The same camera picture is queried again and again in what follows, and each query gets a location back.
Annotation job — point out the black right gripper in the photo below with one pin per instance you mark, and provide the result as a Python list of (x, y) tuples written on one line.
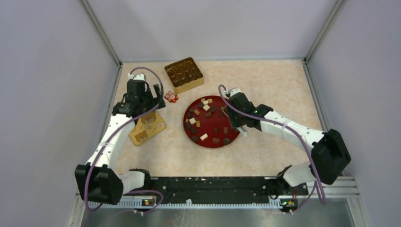
[(233, 123)]

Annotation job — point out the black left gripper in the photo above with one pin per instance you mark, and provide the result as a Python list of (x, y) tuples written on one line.
[(155, 101)]

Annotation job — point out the silver metal tongs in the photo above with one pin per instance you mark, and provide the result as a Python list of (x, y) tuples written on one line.
[(243, 131)]

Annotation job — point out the gold bear tin lid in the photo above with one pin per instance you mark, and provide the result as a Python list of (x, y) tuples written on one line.
[(146, 128)]

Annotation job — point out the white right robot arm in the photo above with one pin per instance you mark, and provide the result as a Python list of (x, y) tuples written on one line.
[(326, 150)]

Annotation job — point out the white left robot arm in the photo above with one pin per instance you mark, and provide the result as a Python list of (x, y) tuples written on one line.
[(96, 179)]

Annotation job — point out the gold chocolate box tin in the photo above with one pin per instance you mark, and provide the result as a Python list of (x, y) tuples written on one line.
[(184, 75)]

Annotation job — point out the red round tray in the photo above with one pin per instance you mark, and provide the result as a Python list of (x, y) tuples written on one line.
[(207, 125)]

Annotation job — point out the red owl toy block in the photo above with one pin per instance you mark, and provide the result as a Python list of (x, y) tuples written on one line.
[(171, 97)]

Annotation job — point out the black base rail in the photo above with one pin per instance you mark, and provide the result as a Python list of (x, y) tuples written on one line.
[(219, 190)]

